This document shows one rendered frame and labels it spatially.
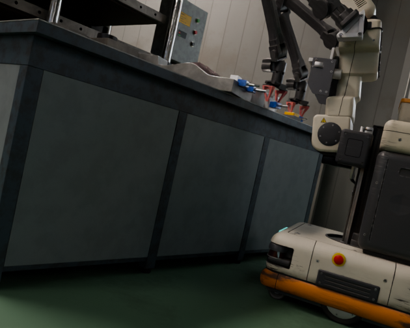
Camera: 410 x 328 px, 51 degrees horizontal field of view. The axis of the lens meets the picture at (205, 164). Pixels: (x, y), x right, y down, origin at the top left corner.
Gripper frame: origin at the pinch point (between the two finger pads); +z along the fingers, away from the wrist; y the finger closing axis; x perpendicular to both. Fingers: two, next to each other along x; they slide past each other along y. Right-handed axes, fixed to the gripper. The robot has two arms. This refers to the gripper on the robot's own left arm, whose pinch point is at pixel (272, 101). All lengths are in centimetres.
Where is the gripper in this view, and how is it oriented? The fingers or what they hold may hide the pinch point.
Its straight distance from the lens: 219.0
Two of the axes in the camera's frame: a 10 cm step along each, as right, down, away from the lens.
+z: -2.2, 9.7, 0.6
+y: -7.3, -1.3, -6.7
